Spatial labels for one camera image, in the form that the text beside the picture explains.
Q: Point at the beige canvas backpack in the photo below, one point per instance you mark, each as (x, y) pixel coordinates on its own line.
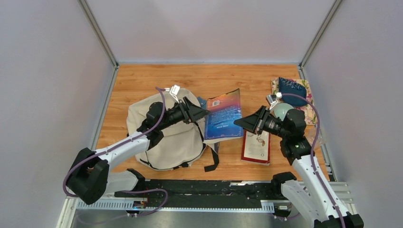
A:
(181, 145)

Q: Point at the floral cover paperback book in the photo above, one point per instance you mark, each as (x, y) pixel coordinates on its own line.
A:
(202, 102)

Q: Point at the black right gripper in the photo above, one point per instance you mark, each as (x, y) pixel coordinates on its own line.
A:
(252, 122)

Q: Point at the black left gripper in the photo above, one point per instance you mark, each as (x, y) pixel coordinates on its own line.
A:
(190, 112)

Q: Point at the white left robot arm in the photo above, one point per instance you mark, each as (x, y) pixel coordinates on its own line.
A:
(89, 177)

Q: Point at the red and white book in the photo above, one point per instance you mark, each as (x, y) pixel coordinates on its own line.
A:
(256, 148)

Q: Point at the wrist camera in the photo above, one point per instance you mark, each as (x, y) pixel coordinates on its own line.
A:
(273, 100)
(173, 91)

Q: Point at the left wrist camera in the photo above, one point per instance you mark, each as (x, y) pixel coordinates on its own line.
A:
(173, 91)

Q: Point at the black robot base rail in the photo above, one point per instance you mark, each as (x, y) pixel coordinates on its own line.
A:
(210, 194)

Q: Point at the blue sunset cover book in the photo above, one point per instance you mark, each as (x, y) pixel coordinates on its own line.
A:
(219, 124)

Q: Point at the light green ceramic bowl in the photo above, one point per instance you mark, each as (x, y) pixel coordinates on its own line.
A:
(281, 110)

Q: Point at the dark blue embroidered pouch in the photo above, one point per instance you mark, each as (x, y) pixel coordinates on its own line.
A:
(287, 86)

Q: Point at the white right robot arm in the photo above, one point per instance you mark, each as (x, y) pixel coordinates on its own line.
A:
(317, 202)

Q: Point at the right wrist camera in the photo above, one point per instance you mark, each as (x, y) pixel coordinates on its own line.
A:
(273, 100)

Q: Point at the clear drinking glass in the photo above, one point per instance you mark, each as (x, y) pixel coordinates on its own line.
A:
(311, 135)

